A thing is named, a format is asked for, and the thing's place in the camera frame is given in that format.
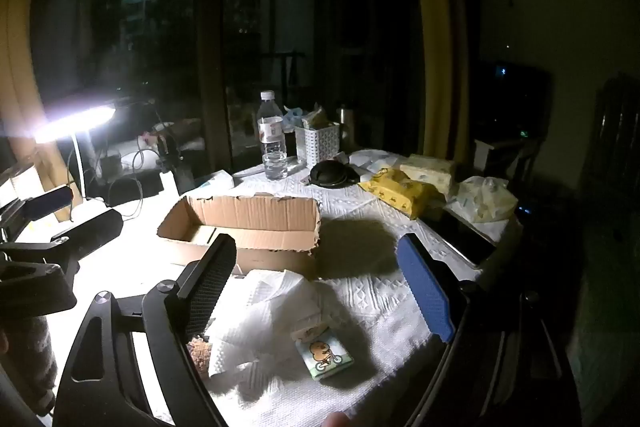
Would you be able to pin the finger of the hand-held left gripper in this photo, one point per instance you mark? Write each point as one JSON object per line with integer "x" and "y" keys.
{"x": 90, "y": 227}
{"x": 50, "y": 202}

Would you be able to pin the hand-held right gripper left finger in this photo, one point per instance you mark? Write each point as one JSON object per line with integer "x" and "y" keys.
{"x": 210, "y": 279}

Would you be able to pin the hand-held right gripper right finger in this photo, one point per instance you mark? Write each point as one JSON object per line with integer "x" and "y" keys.
{"x": 425, "y": 292}

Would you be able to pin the white paper towel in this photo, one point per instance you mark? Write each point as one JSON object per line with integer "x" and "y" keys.
{"x": 260, "y": 317}

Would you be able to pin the cardboard box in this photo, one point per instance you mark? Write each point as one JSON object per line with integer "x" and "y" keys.
{"x": 250, "y": 212}

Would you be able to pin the small cartoon tissue pack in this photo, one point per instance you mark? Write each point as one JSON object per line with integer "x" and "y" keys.
{"x": 325, "y": 353}

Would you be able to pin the person's left forearm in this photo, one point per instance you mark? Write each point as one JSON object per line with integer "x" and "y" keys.
{"x": 30, "y": 352}

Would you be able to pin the person's right hand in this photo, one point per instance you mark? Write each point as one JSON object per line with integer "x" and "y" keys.
{"x": 336, "y": 420}

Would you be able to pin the white textured tablecloth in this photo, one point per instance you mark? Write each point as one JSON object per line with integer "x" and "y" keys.
{"x": 380, "y": 307}

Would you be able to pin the dark smartphone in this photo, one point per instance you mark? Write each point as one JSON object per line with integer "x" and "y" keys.
{"x": 465, "y": 237}

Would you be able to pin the white desk lamp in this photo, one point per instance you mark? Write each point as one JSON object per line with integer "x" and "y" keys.
{"x": 75, "y": 122}

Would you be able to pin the white charger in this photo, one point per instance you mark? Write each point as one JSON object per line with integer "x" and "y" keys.
{"x": 168, "y": 184}

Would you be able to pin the yellow wet wipes pack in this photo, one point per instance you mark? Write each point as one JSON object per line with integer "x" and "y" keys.
{"x": 400, "y": 194}

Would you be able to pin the black power adapter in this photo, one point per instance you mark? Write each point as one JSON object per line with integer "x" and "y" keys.
{"x": 185, "y": 179}

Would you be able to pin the clear plastic wrapped pack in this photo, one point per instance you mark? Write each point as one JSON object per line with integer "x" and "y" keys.
{"x": 487, "y": 199}

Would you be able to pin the pale yellow tissue pack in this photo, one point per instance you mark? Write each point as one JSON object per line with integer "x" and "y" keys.
{"x": 430, "y": 172}

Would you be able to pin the white printed packet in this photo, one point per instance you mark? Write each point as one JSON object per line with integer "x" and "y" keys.
{"x": 372, "y": 162}

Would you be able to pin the yellow curtain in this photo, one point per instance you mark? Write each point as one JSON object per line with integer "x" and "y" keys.
{"x": 432, "y": 32}
{"x": 20, "y": 57}

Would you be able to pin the clear plastic water bottle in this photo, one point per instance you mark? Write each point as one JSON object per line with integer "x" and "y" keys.
{"x": 272, "y": 142}

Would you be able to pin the black round lid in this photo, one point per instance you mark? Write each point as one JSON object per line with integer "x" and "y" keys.
{"x": 330, "y": 174}

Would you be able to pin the white perforated basket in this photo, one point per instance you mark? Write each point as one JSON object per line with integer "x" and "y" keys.
{"x": 317, "y": 144}

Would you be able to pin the blue plastic bag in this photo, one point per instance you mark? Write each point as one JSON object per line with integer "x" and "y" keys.
{"x": 294, "y": 114}

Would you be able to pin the metal thermos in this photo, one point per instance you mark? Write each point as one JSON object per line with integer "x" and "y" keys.
{"x": 343, "y": 122}

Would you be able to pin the beige packet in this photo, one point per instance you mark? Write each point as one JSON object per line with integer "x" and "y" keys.
{"x": 316, "y": 117}

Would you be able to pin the dark television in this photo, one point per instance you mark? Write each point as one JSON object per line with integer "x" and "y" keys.
{"x": 515, "y": 99}

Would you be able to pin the dark cabinet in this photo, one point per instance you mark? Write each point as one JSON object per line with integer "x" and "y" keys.
{"x": 612, "y": 142}

